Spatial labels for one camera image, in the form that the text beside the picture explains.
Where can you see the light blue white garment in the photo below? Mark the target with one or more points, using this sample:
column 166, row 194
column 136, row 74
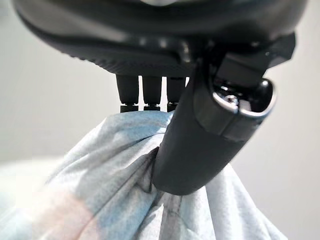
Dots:
column 120, row 180

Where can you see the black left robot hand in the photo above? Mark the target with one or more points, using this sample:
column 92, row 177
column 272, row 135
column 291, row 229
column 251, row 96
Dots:
column 190, row 150

